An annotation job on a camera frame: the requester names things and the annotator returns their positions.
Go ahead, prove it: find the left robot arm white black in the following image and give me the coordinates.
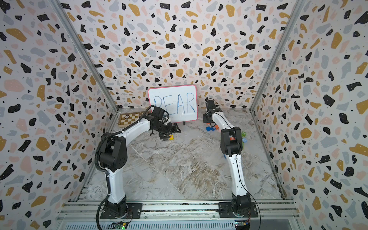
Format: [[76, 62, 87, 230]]
[[94, 105, 181, 218]]

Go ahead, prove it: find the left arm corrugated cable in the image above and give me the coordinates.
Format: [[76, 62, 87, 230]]
[[94, 105, 157, 230]]

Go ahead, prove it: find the wooden chessboard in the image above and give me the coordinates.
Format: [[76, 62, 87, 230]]
[[117, 111, 144, 128]]

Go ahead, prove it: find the whiteboard with pink frame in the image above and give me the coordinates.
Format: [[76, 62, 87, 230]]
[[148, 85, 198, 123]]

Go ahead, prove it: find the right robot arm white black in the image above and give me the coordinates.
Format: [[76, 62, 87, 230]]
[[203, 98, 252, 216]]

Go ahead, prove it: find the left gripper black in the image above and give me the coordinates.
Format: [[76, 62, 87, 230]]
[[154, 122, 182, 139]]

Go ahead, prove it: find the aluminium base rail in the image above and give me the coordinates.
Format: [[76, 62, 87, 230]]
[[55, 200, 304, 230]]

